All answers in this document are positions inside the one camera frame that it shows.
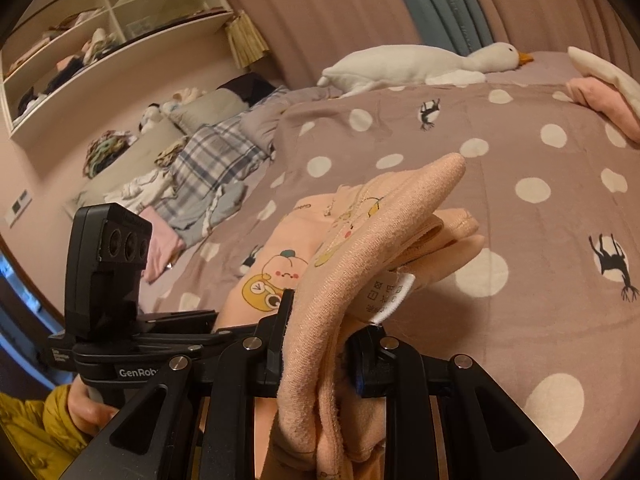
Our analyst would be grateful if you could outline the yellow tassel fringe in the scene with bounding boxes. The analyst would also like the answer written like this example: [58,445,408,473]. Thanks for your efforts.
[224,10,271,68]

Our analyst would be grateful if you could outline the black and white plush toy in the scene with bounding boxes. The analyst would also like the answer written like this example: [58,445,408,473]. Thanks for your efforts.
[139,102,168,133]

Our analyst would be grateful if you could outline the leopard patterned small cloth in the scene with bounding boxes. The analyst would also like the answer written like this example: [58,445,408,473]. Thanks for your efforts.
[155,137,192,168]

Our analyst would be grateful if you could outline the plaid blanket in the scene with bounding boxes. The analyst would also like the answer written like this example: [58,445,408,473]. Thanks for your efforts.
[162,122,273,233]

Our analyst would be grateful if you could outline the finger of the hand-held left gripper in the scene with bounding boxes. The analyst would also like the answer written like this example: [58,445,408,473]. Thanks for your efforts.
[139,309,257,357]

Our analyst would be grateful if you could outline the light folded clothes stack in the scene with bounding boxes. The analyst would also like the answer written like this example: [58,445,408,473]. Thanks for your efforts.
[50,7,123,66]

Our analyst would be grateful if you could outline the white open shelf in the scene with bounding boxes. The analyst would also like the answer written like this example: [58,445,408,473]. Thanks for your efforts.
[0,0,236,148]

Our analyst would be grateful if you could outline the peach cartoon print baby garment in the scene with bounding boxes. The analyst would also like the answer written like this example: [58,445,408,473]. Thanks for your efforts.
[210,152,486,480]

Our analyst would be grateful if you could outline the grey duvet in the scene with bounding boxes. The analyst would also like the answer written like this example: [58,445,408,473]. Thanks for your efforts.
[240,85,346,153]

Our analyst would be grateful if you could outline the white wall switch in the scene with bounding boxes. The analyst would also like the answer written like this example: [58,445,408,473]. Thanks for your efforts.
[4,190,33,228]

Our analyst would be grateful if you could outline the pink cloth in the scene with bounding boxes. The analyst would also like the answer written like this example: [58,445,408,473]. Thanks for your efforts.
[137,207,186,281]

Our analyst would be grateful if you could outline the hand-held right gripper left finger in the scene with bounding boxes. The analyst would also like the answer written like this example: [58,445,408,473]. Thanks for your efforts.
[60,287,296,480]

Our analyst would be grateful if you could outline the floral patterned clothes pile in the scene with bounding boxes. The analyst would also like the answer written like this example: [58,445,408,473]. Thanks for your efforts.
[82,130,138,178]

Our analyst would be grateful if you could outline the white goose plush toy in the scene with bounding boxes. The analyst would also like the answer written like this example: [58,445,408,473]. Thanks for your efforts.
[317,42,535,98]

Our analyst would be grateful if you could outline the white folded cloth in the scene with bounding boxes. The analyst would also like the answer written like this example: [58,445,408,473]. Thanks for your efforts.
[567,46,640,121]

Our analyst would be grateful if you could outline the beige plush toy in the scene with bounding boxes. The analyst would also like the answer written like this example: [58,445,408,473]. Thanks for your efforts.
[170,87,207,106]

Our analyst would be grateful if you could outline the person's left forearm yellow sleeve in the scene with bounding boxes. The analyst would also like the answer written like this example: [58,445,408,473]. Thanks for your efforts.
[0,385,93,480]

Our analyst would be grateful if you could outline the polka dot bed sheet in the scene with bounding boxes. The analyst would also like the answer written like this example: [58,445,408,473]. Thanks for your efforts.
[137,50,640,466]

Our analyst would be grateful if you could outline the teal padded headboard panel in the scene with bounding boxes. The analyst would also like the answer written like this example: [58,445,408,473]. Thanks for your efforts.
[382,0,496,58]

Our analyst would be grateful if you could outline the dark cloth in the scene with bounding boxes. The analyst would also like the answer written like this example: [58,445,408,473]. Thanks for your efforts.
[217,72,278,108]

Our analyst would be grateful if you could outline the dark folded clothes stack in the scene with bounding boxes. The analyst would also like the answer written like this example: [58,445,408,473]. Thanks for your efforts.
[17,59,88,116]

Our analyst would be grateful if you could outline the white printed baby clothes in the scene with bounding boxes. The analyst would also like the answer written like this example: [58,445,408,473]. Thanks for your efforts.
[105,167,178,211]

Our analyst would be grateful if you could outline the light blue cloth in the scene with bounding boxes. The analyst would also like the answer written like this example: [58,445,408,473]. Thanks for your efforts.
[202,182,247,233]

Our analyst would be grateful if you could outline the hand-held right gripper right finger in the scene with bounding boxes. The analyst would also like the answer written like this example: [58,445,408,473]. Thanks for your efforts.
[345,325,581,480]

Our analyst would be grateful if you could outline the person's left hand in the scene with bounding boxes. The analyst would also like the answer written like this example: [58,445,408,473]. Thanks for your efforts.
[66,376,121,436]

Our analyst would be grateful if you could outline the grey pillow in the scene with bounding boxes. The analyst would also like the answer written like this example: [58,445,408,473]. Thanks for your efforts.
[167,89,251,136]

